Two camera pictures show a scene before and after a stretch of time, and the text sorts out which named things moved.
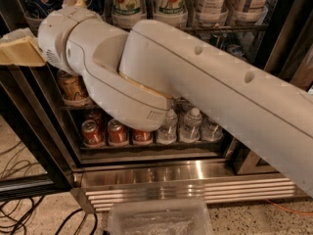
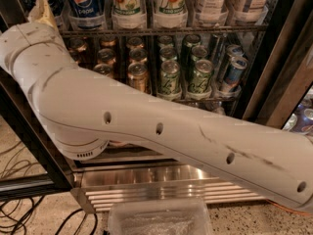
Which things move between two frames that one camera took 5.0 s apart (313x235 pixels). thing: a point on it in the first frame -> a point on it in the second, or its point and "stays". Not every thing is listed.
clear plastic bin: x=160 y=216 stays
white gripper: x=52 y=36 -> x=32 y=33
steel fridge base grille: x=94 y=186 stays
